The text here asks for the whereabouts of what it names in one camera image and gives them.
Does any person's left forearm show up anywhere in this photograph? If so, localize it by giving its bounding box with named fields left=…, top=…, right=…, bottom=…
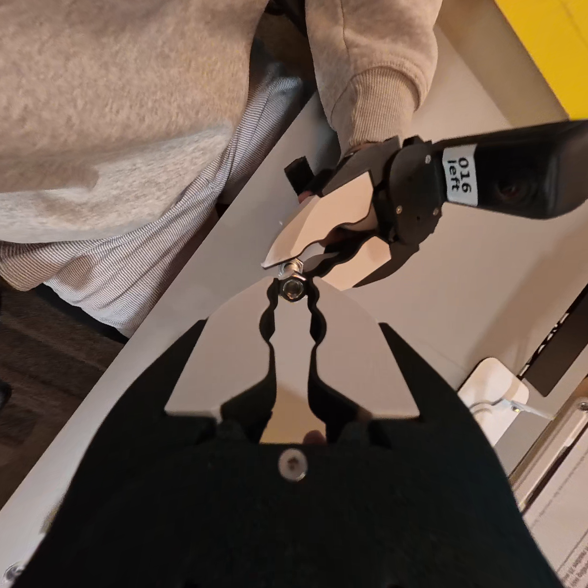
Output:
left=305, top=0, right=437, bottom=150

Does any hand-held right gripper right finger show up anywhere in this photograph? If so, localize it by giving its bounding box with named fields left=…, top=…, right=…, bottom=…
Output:
left=304, top=278, right=422, bottom=420

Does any white monitor base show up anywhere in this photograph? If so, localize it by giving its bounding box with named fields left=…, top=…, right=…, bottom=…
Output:
left=457, top=357, right=552, bottom=446

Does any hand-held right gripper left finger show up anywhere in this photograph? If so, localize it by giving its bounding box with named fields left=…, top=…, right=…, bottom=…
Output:
left=164, top=278, right=280, bottom=420

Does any yellow plastic bin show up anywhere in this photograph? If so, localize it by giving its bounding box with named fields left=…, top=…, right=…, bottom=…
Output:
left=495, top=0, right=588, bottom=121

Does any black desktop monitor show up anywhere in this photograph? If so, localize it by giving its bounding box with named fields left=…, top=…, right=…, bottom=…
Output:
left=517, top=285, right=588, bottom=398

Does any laminated paper sheet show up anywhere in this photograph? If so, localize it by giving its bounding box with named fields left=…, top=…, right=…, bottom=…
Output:
left=524, top=459, right=588, bottom=588

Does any person's grey sweatshirt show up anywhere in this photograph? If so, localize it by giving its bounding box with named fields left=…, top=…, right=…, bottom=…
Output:
left=0, top=0, right=313, bottom=290

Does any person's striped shirt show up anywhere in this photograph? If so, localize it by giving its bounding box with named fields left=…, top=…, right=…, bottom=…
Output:
left=43, top=76, right=304, bottom=338

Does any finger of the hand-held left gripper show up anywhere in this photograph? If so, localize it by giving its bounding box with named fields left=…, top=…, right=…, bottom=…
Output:
left=261, top=170, right=375, bottom=270
left=301, top=230, right=392, bottom=292

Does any grey desk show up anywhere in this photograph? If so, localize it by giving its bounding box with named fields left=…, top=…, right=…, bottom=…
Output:
left=0, top=0, right=588, bottom=579

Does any steel hex nut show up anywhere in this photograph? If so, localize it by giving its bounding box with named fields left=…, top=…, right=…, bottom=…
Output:
left=277, top=277, right=307, bottom=302

